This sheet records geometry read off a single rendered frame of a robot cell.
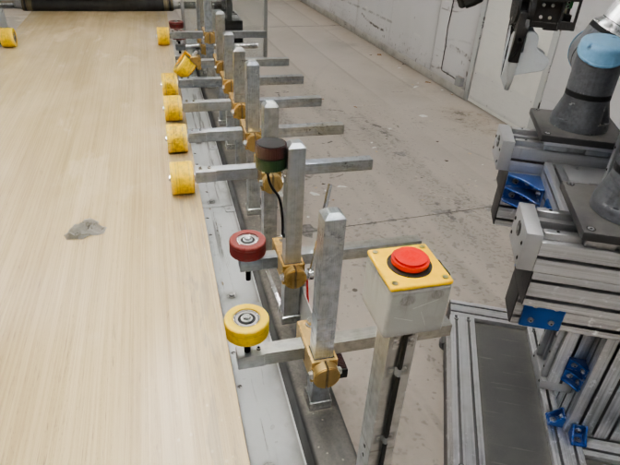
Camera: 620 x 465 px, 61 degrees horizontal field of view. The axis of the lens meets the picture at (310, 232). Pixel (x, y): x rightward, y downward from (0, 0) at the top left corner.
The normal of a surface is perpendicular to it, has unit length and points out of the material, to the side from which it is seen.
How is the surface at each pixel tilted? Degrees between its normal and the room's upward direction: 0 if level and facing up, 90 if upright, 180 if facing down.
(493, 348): 0
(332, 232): 90
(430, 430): 0
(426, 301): 90
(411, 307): 90
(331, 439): 0
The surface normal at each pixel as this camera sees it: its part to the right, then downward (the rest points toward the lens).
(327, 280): 0.25, 0.53
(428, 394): 0.05, -0.84
